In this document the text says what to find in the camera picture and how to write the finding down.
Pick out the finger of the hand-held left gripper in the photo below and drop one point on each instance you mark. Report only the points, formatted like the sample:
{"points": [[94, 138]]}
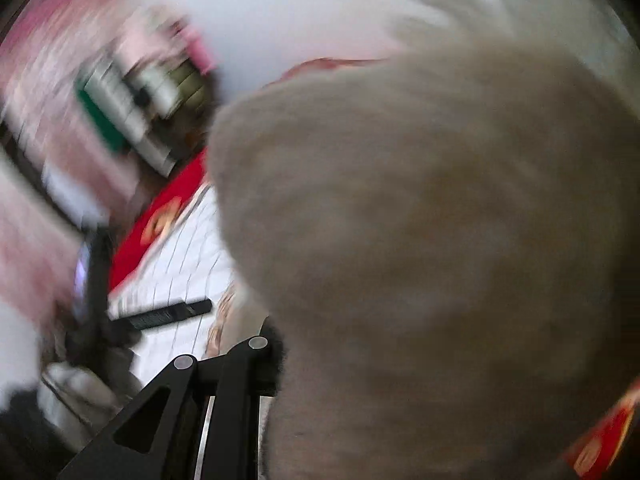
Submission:
{"points": [[165, 314]]}

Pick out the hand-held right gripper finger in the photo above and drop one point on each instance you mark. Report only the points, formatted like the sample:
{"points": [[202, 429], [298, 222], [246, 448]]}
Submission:
{"points": [[240, 365]]}

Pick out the white fuzzy cardigan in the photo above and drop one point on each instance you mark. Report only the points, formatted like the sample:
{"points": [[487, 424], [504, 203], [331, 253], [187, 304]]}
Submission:
{"points": [[425, 235]]}

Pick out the white diamond-pattern mat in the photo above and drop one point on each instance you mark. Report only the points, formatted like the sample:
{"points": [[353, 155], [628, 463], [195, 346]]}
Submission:
{"points": [[185, 270]]}

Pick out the pink floral cloth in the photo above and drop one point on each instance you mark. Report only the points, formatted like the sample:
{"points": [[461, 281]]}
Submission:
{"points": [[35, 240]]}

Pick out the red floral blanket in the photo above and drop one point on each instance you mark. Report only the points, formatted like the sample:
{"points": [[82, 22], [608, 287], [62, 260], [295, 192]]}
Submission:
{"points": [[192, 175]]}

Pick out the green hanging garment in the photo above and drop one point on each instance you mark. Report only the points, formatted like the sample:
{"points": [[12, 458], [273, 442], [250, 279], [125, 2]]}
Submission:
{"points": [[102, 115]]}

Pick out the olive puffer jacket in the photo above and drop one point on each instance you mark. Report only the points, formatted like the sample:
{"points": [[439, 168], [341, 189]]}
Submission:
{"points": [[187, 85]]}

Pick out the pink curtain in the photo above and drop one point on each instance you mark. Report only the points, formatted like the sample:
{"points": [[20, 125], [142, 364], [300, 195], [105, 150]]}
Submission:
{"points": [[45, 60]]}

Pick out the pink fluffy jacket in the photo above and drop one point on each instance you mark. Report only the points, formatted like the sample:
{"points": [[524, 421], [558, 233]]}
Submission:
{"points": [[150, 35]]}

